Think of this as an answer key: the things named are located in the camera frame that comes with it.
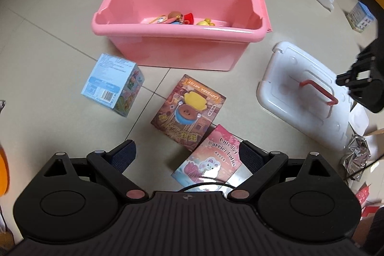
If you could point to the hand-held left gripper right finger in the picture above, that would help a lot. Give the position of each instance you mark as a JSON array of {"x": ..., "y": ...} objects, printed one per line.
[{"x": 250, "y": 156}]

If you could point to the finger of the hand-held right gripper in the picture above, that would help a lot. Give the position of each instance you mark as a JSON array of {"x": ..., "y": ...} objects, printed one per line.
[
  {"x": 349, "y": 77},
  {"x": 364, "y": 58}
]

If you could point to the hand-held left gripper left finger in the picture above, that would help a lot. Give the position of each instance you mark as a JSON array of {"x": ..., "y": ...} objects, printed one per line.
[{"x": 123, "y": 155}]

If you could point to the pink toy box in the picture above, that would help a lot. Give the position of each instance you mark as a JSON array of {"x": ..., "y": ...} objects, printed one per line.
[{"x": 211, "y": 158}]

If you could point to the brown toy box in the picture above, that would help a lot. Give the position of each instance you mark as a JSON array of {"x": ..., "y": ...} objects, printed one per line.
[{"x": 187, "y": 112}]

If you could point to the blue toy box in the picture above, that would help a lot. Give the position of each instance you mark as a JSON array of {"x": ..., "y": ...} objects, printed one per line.
[{"x": 108, "y": 79}]

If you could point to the pink plastic storage bin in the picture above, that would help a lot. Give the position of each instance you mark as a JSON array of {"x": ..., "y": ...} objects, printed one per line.
[{"x": 180, "y": 46}]

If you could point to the white cardboard piece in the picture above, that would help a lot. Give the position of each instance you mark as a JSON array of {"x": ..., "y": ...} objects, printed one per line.
[{"x": 359, "y": 119}]

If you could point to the small blue box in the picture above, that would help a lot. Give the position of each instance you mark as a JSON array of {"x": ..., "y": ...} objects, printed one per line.
[{"x": 361, "y": 17}]

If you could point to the silver foil wrapper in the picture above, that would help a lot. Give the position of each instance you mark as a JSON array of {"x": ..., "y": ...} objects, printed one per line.
[{"x": 357, "y": 154}]

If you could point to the red white carton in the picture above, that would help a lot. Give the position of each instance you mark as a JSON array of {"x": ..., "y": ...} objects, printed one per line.
[{"x": 367, "y": 202}]

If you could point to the orange object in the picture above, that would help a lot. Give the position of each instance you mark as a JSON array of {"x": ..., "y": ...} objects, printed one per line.
[{"x": 3, "y": 169}]

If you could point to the yellow toy figure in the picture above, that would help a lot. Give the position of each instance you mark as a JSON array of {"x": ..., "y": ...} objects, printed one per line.
[{"x": 205, "y": 22}]

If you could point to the brown round toy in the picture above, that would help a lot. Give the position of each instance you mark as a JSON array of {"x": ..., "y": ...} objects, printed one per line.
[{"x": 175, "y": 15}]

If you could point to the red toy charm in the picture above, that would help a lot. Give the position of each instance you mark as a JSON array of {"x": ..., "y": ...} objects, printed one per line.
[{"x": 188, "y": 18}]

